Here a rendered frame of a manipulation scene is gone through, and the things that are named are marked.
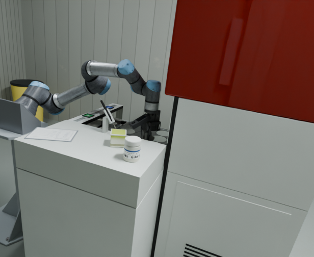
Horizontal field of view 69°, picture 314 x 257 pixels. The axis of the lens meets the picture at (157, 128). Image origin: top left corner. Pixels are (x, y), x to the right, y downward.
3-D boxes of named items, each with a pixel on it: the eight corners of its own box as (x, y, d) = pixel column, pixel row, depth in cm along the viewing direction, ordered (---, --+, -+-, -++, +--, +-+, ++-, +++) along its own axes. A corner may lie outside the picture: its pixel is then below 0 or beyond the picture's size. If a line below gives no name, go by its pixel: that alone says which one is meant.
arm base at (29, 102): (5, 103, 145) (14, 91, 150) (23, 117, 157) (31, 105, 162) (21, 105, 139) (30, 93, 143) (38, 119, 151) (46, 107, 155)
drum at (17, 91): (30, 119, 390) (27, 78, 366) (51, 124, 379) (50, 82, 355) (7, 126, 350) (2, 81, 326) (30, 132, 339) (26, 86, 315)
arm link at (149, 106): (149, 103, 117) (141, 100, 123) (148, 112, 118) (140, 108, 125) (161, 103, 121) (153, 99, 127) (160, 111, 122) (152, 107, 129)
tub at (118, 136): (125, 142, 116) (126, 129, 113) (125, 148, 109) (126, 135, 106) (110, 140, 114) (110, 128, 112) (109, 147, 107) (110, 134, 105)
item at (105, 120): (114, 133, 125) (115, 109, 120) (110, 135, 121) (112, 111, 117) (104, 130, 126) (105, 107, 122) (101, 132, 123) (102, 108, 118)
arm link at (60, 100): (39, 95, 165) (100, 64, 148) (55, 107, 176) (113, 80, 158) (34, 107, 158) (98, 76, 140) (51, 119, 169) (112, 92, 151)
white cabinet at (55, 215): (171, 218, 206) (186, 134, 179) (122, 336, 120) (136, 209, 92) (108, 197, 224) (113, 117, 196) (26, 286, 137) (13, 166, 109)
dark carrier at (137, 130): (175, 133, 156) (175, 132, 156) (159, 152, 125) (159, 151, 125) (129, 122, 165) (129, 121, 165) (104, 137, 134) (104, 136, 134)
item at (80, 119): (122, 122, 187) (123, 105, 182) (79, 145, 137) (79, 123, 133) (111, 119, 190) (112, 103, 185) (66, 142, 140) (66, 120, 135)
